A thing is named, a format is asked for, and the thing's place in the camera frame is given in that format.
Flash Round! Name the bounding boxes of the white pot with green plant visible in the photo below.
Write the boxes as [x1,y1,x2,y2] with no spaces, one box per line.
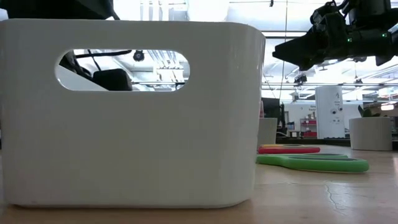
[348,105,394,152]

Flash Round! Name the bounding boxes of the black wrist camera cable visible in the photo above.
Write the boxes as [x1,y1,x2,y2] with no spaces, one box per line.
[74,49,133,60]

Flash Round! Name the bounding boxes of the green handled scissors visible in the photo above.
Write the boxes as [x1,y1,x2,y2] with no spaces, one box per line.
[255,152,370,174]

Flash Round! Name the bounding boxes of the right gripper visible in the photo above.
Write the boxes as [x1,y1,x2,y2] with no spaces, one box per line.
[272,0,351,71]

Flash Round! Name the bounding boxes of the red shelf unit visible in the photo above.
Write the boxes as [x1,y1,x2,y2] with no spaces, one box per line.
[299,117,318,139]

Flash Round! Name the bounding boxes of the red handled scissors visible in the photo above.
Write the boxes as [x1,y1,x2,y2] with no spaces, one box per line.
[257,144,322,155]

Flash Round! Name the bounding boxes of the white plastic bin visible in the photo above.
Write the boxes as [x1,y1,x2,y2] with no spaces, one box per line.
[0,17,267,210]

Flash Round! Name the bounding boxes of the black aluminium table frame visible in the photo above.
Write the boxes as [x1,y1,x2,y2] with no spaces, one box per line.
[276,136,352,147]

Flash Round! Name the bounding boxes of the grey plastic bin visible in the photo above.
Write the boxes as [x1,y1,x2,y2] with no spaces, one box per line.
[257,117,279,147]

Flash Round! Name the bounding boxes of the white column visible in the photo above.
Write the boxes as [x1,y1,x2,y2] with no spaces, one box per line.
[315,85,346,139]

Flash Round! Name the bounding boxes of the black monitor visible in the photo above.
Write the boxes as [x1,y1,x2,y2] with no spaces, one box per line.
[262,97,285,119]

